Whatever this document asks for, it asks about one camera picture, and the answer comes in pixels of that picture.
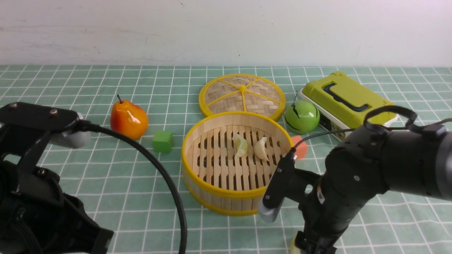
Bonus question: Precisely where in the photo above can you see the green dumpling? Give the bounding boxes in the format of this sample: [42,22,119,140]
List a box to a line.
[289,237,301,254]
[231,133,248,160]

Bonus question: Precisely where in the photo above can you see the green toy apple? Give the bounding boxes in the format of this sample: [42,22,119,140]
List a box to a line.
[284,93,321,134]

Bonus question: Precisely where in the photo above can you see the green checkered tablecloth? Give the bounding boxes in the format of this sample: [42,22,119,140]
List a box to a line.
[0,65,452,254]

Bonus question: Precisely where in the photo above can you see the bamboo steamer tray yellow rim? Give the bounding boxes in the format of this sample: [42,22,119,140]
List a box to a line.
[182,111,293,216]

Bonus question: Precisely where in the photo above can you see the orange toy pear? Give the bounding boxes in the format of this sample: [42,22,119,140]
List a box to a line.
[110,94,149,140]

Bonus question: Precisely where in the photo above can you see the orange wooden cube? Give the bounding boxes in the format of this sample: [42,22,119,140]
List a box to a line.
[291,135,308,160]

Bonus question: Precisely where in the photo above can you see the green lidded white box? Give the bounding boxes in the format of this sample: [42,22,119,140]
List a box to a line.
[300,71,394,131]

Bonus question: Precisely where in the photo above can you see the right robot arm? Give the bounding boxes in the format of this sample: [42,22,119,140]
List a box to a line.
[258,124,452,254]

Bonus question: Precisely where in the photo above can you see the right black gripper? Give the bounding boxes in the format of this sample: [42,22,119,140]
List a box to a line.
[263,148,357,254]

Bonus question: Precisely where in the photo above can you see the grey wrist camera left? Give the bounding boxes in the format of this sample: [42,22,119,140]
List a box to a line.
[49,130,91,149]

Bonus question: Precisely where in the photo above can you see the green dumpling bottom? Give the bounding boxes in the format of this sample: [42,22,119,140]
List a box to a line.
[289,237,301,254]

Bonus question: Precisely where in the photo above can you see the green wooden cube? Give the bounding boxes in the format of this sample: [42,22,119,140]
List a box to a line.
[152,130,174,153]

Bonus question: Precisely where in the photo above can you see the white dumpling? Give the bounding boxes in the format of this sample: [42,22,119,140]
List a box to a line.
[254,137,268,161]

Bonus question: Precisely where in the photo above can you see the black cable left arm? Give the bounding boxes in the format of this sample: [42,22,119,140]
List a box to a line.
[76,120,188,254]

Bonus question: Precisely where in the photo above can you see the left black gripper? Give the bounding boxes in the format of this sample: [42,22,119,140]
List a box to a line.
[0,102,113,254]

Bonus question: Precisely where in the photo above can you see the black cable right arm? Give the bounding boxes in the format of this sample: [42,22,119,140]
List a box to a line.
[292,105,452,150]

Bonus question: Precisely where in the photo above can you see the woven bamboo steamer lid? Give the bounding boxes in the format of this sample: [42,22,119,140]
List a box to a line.
[198,73,287,122]

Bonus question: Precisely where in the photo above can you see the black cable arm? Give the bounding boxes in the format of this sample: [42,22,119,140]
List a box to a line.
[76,120,188,254]
[292,105,452,150]

